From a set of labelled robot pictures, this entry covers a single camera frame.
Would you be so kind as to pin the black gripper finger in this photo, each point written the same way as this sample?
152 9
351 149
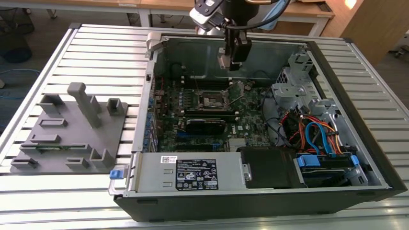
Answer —
241 52
229 43

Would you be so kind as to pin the silver square CPU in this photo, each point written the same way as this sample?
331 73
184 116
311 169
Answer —
221 61

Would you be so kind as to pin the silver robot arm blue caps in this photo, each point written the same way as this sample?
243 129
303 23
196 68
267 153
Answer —
204 31

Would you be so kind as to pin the black RAM slot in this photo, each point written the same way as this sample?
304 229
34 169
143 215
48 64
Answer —
192 83
192 110
192 116
192 78

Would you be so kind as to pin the CPU socket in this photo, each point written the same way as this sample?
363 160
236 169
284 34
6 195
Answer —
212 97

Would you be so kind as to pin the black expansion slot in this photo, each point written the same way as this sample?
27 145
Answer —
192 147
192 139

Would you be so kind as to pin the silver metal drive cage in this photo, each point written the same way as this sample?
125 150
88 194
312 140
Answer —
288 89

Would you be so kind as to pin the grey case latch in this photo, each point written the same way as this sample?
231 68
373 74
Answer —
152 39

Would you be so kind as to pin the green motherboard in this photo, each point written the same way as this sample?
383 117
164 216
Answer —
252 115

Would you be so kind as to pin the graphics card with fan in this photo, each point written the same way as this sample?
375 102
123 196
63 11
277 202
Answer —
204 127

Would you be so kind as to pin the silver finned heatsink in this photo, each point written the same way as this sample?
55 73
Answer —
237 142

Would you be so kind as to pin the wooden cabinet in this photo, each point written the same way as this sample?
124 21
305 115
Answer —
377 24

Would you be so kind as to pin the black plastic shroud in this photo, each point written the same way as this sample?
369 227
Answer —
272 167

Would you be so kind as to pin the blue disk carrier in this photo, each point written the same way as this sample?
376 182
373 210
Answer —
308 161

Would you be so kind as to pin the white barcode sticker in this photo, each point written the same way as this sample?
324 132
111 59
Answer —
168 159

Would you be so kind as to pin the black rating label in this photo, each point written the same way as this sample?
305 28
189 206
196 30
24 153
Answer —
196 175

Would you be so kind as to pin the silver power supply unit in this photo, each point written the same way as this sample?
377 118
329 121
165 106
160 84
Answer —
149 172

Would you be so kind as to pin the black hard disk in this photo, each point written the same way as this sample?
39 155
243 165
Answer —
323 178

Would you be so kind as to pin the blue plastic latch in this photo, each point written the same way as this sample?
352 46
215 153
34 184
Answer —
115 175

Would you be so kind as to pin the grey parts rack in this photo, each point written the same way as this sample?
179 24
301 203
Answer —
74 143

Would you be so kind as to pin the black PC case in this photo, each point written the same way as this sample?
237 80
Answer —
224 208

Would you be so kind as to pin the black bin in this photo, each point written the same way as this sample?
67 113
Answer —
16 48

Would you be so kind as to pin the green RAM stick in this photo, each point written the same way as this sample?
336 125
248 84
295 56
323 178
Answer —
52 147

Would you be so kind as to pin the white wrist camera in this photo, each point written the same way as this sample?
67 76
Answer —
199 15

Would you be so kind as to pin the wooden desk white frame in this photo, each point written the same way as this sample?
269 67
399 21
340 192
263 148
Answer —
80 3
313 13

